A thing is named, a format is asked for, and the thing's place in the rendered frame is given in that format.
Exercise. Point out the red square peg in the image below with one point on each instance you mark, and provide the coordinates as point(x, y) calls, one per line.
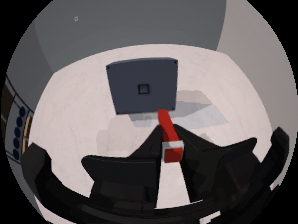
point(172, 148)

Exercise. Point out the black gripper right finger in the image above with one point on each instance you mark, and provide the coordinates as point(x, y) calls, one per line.
point(202, 161)

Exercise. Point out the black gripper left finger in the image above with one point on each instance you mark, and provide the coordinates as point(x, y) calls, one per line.
point(141, 168)

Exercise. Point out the dark grey sloped panel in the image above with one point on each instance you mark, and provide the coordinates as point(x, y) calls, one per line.
point(143, 85)

